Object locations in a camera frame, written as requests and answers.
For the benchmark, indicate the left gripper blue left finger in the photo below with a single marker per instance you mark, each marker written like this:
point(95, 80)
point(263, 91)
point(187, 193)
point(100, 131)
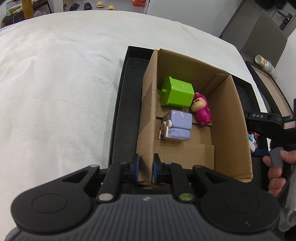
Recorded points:
point(134, 167)

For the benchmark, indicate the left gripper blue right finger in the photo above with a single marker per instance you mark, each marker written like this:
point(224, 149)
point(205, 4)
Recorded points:
point(157, 167)

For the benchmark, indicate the blue red crab figurine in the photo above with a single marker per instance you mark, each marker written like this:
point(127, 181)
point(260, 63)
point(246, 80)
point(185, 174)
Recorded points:
point(252, 136)

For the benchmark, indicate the purple bed toy figure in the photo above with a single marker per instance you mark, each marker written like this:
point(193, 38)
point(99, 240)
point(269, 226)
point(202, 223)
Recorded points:
point(176, 126)

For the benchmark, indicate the pink hooded figurine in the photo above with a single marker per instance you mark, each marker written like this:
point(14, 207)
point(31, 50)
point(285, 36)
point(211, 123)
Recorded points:
point(200, 109)

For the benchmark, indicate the green toy bin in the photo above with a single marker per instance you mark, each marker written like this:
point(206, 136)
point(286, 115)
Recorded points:
point(176, 93)

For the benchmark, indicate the person right hand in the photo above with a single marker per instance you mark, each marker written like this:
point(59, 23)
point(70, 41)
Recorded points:
point(276, 182)

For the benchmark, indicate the black shallow tray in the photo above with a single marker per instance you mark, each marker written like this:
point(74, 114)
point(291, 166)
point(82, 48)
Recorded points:
point(128, 108)

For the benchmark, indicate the dark wooden side tray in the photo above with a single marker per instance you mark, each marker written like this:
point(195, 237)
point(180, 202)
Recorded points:
point(273, 98)

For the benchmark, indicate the yellow paper cup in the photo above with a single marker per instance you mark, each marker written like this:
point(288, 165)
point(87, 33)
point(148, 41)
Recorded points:
point(265, 64)

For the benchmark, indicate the white bed cover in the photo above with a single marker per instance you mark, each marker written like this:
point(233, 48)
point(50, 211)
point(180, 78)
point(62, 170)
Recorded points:
point(59, 80)

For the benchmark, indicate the red orange box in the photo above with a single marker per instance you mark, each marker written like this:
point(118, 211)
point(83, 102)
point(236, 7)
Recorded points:
point(138, 3)

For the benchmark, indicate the right yellow slipper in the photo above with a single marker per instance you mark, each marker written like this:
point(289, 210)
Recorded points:
point(111, 8)

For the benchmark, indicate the yellow slipper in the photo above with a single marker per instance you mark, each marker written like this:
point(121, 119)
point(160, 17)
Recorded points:
point(100, 4)
point(111, 8)

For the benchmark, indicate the left yellow slipper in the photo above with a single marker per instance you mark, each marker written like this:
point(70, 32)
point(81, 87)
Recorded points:
point(100, 4)

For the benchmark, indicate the right black slipper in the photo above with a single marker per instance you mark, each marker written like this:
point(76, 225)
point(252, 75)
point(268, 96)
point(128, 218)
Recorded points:
point(87, 6)

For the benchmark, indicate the black slipper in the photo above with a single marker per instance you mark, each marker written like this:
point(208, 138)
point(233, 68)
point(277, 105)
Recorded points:
point(87, 6)
point(74, 7)

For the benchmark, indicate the left black slipper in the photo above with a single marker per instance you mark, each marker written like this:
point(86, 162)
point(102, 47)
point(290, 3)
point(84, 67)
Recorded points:
point(74, 7)

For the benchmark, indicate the yellow edged wooden table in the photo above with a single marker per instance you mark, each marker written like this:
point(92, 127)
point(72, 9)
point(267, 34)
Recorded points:
point(14, 11)

